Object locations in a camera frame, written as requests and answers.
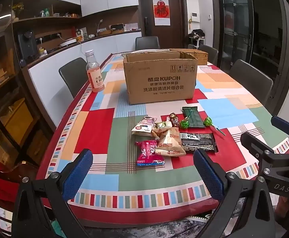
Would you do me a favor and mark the white power cable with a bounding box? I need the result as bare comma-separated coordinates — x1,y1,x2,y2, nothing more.
57,33,84,60

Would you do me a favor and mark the wooden glass display cabinet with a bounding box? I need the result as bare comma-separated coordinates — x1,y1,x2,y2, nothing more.
0,30,48,164

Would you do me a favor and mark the white lower cabinet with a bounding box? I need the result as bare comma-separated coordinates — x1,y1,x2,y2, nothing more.
28,31,142,97

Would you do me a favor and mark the green lollipop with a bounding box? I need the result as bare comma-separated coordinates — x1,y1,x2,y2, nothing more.
203,117,226,136
180,109,193,130

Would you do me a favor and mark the white shelf rack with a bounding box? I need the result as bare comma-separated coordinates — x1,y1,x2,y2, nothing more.
189,36,206,49

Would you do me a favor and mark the pink drink bottle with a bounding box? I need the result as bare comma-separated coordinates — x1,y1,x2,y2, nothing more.
85,50,105,93

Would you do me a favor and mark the white round cooker plate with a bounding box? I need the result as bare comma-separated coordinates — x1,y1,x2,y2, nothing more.
57,38,79,48

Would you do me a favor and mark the red brown chocolate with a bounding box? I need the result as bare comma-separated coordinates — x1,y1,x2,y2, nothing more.
169,113,181,127

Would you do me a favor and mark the red cloth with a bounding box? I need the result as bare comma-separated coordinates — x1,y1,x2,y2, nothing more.
0,160,39,211

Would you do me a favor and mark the woven wicker box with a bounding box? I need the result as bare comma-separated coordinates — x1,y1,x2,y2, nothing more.
182,49,208,66

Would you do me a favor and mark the red snack packet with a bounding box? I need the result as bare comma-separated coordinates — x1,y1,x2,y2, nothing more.
135,140,165,166

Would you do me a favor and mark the black snack packet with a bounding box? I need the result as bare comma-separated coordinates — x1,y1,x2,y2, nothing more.
179,132,218,153

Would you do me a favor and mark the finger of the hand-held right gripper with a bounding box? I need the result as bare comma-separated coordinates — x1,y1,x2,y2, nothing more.
241,131,289,176
271,115,289,154

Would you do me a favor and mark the dark grey dining chair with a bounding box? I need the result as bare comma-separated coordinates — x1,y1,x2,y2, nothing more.
135,36,160,51
188,44,219,66
59,58,89,99
229,59,274,114

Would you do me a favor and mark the tan biscuit packet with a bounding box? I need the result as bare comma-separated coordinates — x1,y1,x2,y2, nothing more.
156,127,187,157

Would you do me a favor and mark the dark bag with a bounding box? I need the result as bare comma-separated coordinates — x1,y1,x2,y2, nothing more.
189,29,206,39

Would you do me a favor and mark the black water dispenser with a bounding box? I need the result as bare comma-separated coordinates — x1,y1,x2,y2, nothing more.
16,29,37,60

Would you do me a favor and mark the dark brown door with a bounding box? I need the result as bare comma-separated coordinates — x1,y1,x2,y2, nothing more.
137,0,187,50

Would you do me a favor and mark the brown cardboard box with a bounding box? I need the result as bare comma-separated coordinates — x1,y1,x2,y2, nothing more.
123,50,199,105

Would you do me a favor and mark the red white wall calendar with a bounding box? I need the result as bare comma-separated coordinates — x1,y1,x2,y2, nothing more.
152,0,171,26

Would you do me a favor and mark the dark green snack packet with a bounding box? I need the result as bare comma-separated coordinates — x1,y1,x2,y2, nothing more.
182,106,206,129

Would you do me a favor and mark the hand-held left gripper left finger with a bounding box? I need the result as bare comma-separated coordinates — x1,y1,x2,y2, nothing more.
12,149,94,238

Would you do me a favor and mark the grey patterned rug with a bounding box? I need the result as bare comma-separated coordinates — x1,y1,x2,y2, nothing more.
0,208,219,238

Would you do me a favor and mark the small tan snack packet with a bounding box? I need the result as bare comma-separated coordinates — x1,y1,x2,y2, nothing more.
151,128,166,139

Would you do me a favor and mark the black framed glass door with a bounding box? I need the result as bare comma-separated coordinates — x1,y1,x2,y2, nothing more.
217,0,289,100

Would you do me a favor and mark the white pink snack packet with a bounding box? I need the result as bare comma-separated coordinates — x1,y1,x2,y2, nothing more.
131,116,158,136

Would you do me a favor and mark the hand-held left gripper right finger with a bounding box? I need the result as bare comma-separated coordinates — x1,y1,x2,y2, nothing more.
189,149,276,238

